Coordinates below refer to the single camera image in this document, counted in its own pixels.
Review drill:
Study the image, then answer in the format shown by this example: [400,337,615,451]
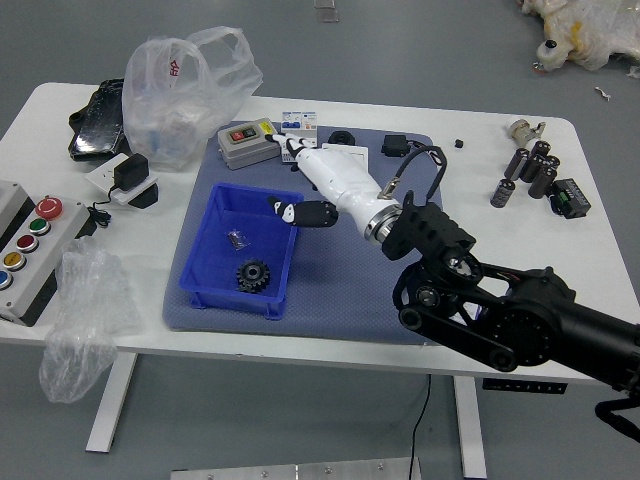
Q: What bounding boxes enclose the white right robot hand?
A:
[263,132,399,230]

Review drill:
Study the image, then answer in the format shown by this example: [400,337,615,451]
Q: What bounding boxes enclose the big black gear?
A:
[235,258,272,297]

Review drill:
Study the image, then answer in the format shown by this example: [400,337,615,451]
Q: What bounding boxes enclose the blue plastic box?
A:
[179,179,306,321]

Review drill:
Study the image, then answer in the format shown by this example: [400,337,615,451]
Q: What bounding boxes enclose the grey multi-button control box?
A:
[0,179,92,329]

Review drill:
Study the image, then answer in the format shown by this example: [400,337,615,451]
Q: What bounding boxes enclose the small black module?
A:
[380,133,411,158]

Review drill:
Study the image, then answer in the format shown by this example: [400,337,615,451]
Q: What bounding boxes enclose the white circuit breaker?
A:
[278,109,320,165]

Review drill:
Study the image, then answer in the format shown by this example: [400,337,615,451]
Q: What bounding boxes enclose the blue-grey mat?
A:
[160,122,454,346]

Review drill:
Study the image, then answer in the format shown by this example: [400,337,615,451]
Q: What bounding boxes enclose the large translucent plastic bag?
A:
[121,27,265,174]

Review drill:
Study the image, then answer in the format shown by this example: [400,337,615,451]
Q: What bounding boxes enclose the white grey connector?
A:
[507,118,546,147]

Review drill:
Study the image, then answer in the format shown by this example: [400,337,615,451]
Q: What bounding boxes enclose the black power adapter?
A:
[108,153,151,194]

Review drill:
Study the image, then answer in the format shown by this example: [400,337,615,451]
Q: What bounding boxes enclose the black module with green terminals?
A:
[548,177,592,220]

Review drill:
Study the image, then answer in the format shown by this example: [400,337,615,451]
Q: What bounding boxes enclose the white socket plate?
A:
[84,152,160,206]

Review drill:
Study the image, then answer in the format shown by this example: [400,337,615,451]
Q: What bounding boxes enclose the black plastic tray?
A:
[67,77,132,161]

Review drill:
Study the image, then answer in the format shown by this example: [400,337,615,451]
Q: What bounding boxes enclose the black desk control panel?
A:
[482,380,570,395]

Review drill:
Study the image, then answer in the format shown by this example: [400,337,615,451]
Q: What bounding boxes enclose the white table leg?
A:
[85,352,139,454]
[452,374,489,479]

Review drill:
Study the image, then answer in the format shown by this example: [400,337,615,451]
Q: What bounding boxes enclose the crumpled clear plastic bag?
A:
[38,235,144,405]

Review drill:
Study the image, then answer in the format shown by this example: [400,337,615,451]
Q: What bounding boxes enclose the white wall switch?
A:
[319,142,370,174]

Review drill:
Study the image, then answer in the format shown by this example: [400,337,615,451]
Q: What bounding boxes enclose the thin module wires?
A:
[407,141,445,166]

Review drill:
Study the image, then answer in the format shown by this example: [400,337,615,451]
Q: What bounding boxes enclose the grey push-button switch box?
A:
[216,118,281,172]

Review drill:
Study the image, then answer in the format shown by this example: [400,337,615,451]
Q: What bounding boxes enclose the black adapter cord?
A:
[87,187,116,229]

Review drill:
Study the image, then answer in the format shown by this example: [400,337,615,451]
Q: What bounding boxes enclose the black cable under table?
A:
[408,374,432,480]

